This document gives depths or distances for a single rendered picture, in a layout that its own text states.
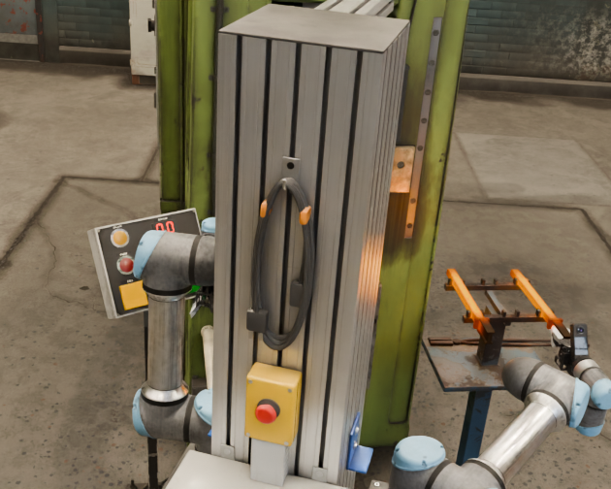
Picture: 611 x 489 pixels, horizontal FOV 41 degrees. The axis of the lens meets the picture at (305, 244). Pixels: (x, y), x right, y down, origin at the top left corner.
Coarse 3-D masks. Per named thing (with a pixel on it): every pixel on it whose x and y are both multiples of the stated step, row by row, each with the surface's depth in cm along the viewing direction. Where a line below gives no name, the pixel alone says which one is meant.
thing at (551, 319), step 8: (512, 272) 290; (520, 272) 290; (520, 280) 284; (528, 288) 280; (528, 296) 278; (536, 296) 275; (536, 304) 271; (544, 304) 271; (544, 312) 266; (552, 312) 266; (552, 320) 260; (560, 320) 261; (560, 328) 257; (568, 336) 253
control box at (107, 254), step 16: (128, 224) 249; (144, 224) 252; (176, 224) 257; (192, 224) 260; (96, 240) 244; (112, 240) 246; (128, 240) 248; (96, 256) 247; (112, 256) 245; (128, 256) 248; (112, 272) 245; (112, 288) 244; (112, 304) 245
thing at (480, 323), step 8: (448, 272) 287; (456, 272) 287; (456, 280) 281; (456, 288) 279; (464, 288) 277; (464, 296) 272; (464, 304) 271; (472, 304) 268; (472, 312) 263; (480, 312) 263; (480, 320) 256; (488, 320) 258; (480, 328) 258; (488, 328) 253; (480, 336) 256; (488, 336) 252
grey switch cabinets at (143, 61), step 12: (132, 0) 762; (144, 0) 762; (132, 12) 767; (144, 12) 767; (132, 24) 772; (144, 24) 772; (132, 36) 778; (144, 36) 777; (132, 48) 783; (144, 48) 782; (132, 60) 788; (144, 60) 788; (132, 72) 793; (144, 72) 793
